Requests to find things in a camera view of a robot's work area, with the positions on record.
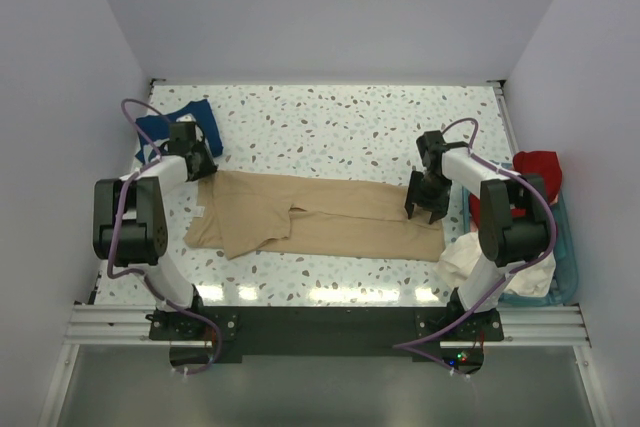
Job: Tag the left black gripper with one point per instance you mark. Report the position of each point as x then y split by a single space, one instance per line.
208 167

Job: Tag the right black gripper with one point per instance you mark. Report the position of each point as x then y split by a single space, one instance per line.
438 207

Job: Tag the beige t-shirt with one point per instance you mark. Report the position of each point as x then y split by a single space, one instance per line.
245 212

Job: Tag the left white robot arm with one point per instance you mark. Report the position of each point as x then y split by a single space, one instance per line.
131 234

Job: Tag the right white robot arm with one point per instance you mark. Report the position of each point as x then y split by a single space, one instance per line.
433 148

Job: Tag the folded blue t-shirt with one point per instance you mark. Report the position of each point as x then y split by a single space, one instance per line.
158 129

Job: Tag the red t-shirt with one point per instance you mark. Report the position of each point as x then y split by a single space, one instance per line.
542 163

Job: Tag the white t-shirt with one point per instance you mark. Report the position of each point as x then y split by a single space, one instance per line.
458 260

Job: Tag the clear blue plastic bin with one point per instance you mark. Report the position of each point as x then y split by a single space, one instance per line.
565 257

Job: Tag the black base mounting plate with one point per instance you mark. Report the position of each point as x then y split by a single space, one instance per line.
231 334

